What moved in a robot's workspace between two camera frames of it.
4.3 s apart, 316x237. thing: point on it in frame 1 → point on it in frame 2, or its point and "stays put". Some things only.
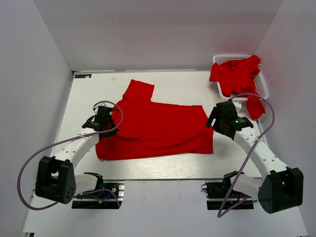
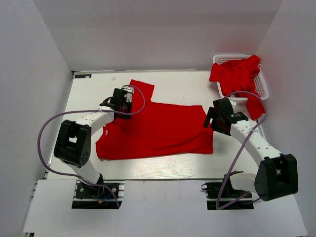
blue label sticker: (82, 75) stays put
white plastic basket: (260, 86) stays put
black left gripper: (110, 134) → (129, 105)
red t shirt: (148, 128) stays put
